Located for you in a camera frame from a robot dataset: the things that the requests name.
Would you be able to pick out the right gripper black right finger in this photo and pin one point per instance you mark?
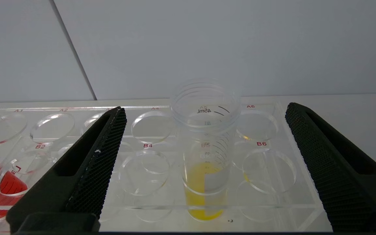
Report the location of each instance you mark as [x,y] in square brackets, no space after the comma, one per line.
[341,169]

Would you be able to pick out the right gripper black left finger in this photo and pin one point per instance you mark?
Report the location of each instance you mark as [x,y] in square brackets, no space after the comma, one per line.
[86,176]

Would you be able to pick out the test tube with yellow pigment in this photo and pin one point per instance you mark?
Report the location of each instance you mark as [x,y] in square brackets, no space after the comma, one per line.
[204,192]

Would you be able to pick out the white-labelled test tube red pigment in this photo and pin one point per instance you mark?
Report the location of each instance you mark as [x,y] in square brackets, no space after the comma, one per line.
[8,186]

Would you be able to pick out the clear acrylic test tube rack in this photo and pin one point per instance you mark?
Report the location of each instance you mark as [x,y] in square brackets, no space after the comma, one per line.
[155,130]

